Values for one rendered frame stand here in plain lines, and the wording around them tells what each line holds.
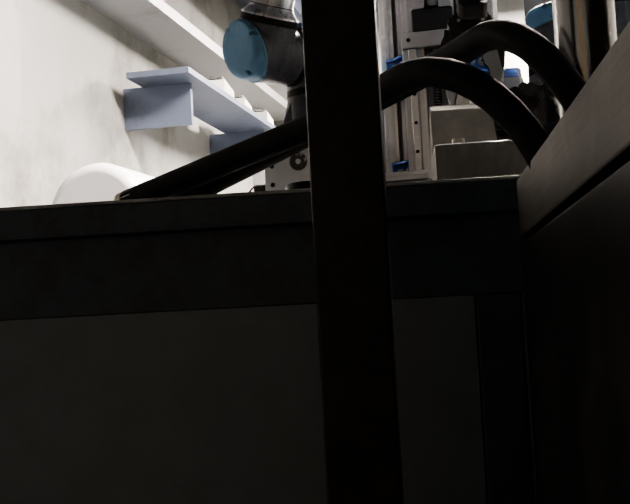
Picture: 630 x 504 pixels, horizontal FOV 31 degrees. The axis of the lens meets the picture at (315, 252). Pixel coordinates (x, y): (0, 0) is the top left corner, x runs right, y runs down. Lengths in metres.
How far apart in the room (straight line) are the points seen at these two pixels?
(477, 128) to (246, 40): 0.83
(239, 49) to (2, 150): 2.50
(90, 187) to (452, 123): 3.32
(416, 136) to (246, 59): 0.40
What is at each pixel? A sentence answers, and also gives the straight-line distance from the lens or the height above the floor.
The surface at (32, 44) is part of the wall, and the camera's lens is 5.29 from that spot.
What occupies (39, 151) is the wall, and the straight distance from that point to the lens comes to 5.22.
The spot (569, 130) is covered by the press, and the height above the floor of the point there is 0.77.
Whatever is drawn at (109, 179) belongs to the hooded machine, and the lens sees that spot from 4.72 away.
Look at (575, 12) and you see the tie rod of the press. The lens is 1.15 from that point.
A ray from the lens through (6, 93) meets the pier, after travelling 4.77.
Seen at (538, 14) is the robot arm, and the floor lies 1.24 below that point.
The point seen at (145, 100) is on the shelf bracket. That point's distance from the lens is 6.21.
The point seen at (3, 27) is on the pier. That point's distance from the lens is 4.83.
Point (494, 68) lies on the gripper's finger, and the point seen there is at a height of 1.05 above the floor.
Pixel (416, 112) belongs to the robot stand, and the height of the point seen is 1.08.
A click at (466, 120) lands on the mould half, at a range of 1.55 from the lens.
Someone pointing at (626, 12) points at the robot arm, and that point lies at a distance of 2.40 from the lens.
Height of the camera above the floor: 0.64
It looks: 4 degrees up
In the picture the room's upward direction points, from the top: 3 degrees counter-clockwise
